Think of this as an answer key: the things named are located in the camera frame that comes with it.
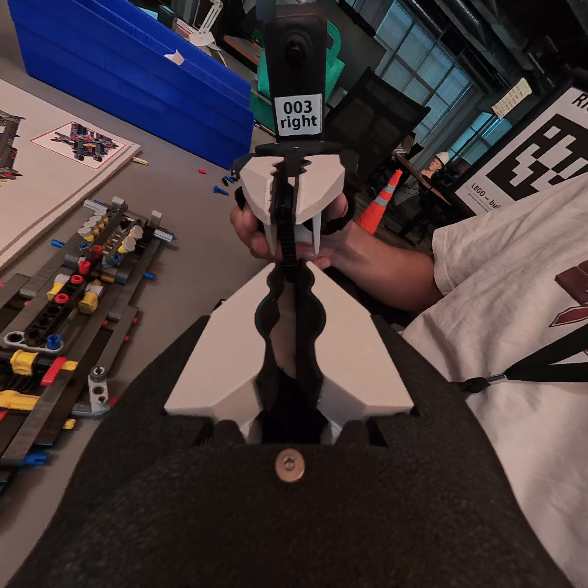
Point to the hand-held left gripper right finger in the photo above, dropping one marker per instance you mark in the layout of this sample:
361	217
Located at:
363	367

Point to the white paper slip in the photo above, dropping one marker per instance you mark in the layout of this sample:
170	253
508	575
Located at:
174	57

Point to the building instruction booklet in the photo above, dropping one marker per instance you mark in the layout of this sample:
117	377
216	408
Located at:
46	193

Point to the toy car chassis model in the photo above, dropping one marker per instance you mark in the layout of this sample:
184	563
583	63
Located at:
69	298

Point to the white document stand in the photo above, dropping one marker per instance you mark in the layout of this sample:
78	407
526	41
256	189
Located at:
204	27

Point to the figure with white hard hat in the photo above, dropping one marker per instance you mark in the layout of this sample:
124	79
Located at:
436	165

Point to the person's right forearm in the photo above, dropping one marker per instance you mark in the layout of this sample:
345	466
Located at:
390	275

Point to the orange traffic cone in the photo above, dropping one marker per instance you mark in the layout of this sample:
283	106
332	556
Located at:
379	206

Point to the person's right hand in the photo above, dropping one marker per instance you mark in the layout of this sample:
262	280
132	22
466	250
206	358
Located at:
250	234

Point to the black toothed rack piece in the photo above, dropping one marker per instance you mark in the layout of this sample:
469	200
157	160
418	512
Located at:
287	239

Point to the black office chair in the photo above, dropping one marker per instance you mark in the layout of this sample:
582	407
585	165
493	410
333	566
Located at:
376	119

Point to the black white pattern sign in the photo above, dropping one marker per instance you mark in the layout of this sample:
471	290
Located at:
528	160

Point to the green fabric tote bag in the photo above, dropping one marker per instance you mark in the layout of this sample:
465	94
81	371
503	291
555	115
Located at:
335	59

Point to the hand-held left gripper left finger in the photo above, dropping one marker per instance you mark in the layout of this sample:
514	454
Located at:
216	367

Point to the blue plastic bin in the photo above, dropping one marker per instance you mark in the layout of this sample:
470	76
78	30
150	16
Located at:
115	69

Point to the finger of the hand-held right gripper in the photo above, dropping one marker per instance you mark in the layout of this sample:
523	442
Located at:
321	183
259	183

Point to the white paper note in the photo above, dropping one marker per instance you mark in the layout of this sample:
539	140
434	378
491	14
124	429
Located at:
512	99

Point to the loose small connector pins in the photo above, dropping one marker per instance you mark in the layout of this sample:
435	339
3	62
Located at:
223	188

